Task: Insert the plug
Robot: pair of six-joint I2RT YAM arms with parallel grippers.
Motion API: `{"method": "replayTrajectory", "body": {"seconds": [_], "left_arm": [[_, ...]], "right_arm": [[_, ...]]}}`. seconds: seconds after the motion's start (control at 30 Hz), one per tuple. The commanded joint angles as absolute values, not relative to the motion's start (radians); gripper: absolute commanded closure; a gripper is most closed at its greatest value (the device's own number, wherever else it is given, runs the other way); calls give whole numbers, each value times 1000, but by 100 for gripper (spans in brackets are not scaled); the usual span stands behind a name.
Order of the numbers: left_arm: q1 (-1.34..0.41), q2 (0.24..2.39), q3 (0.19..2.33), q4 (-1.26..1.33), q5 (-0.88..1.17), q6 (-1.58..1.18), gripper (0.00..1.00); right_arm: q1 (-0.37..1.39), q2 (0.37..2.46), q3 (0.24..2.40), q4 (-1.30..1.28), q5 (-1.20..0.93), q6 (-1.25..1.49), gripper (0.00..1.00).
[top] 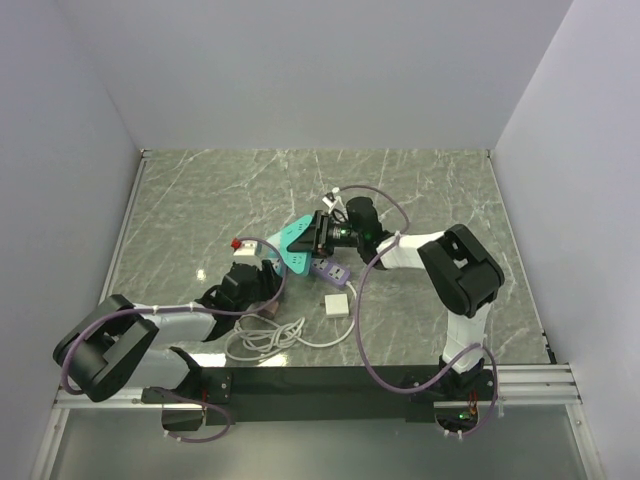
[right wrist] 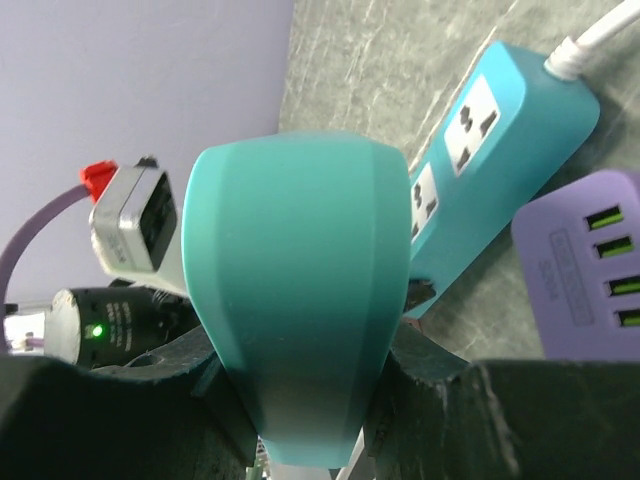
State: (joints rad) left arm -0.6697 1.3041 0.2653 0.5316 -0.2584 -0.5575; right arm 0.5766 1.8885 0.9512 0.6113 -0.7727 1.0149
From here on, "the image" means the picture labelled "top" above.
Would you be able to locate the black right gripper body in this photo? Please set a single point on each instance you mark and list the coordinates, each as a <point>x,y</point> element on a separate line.
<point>333,235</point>

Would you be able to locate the white square charger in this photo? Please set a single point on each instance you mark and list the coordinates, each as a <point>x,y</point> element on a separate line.
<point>336,305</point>

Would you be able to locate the purple power strip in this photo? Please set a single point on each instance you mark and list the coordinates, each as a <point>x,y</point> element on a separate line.
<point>330,271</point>

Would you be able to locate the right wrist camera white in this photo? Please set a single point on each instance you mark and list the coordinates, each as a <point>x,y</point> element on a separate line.
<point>332,200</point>

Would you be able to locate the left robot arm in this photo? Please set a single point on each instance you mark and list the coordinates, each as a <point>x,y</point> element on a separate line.
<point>122,344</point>

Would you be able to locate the teal triangular power strip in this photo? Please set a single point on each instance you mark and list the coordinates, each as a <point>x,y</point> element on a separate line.
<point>289,256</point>

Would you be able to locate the brown cube charger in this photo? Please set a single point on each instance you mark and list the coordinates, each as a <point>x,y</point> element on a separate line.
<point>269,311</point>

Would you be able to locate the aluminium left edge rail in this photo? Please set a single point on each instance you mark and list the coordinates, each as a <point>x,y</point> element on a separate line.
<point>120,241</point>

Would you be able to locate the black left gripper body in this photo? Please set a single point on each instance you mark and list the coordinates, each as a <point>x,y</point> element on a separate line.
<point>265,286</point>

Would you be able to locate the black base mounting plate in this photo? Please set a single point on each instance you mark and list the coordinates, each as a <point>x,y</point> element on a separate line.
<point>254,394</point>

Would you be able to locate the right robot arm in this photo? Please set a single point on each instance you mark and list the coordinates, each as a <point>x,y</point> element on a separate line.
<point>466,278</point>

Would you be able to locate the aluminium front rail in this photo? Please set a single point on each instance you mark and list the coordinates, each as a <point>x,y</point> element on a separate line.
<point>284,422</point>

